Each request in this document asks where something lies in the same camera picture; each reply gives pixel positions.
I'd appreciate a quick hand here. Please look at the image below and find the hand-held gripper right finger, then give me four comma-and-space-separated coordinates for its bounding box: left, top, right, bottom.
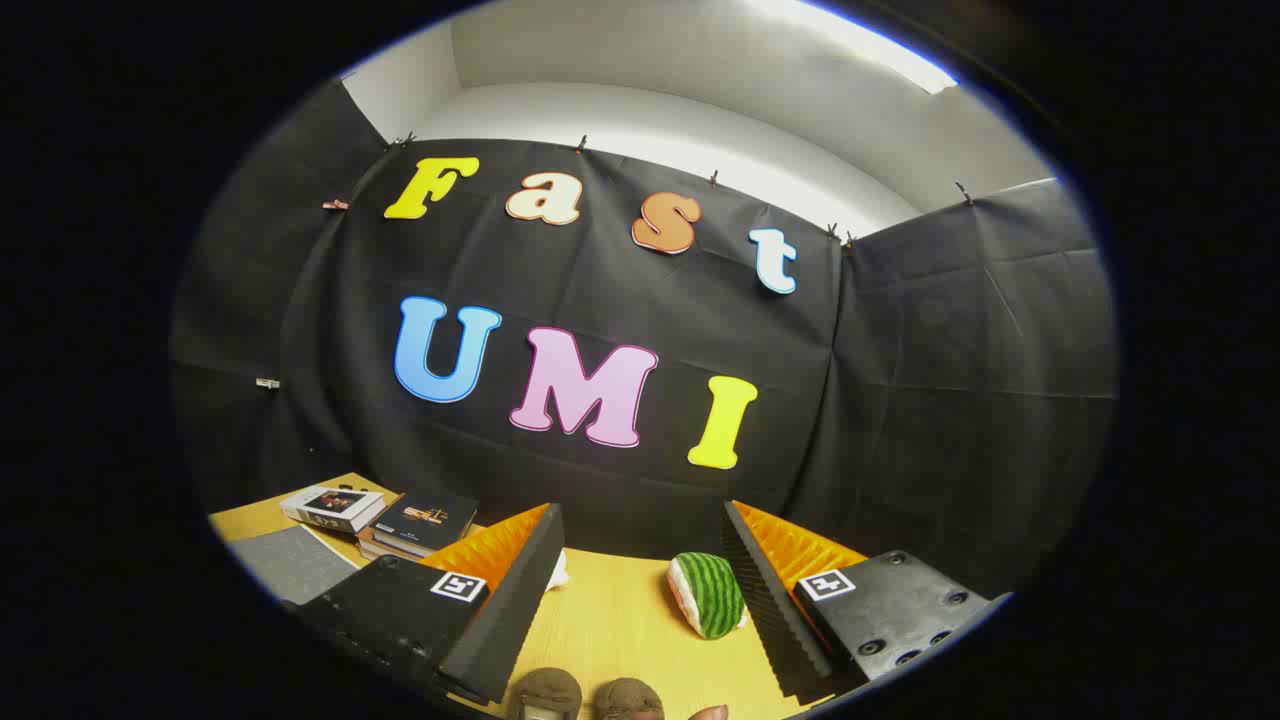
722, 498, 1013, 706

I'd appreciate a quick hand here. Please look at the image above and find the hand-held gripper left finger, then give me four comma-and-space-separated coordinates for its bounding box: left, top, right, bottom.
300, 502, 566, 706

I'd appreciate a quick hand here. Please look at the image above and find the brown suede shoe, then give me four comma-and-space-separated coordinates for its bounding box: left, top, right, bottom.
508, 667, 584, 720
595, 677, 666, 720

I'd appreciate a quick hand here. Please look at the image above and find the foldable fabric storage box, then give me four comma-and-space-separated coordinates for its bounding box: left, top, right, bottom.
228, 524, 359, 607

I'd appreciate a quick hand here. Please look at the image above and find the watermelon slice plush toy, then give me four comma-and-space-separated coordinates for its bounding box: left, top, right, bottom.
667, 552, 748, 641

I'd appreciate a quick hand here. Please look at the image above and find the dark cover book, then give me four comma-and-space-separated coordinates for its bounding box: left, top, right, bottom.
370, 490, 480, 557

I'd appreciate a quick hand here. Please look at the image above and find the white cover book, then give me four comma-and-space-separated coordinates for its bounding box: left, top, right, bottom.
280, 485, 387, 534

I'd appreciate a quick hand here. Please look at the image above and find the black backdrop cloth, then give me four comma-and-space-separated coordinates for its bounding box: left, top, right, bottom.
170, 78, 1119, 601

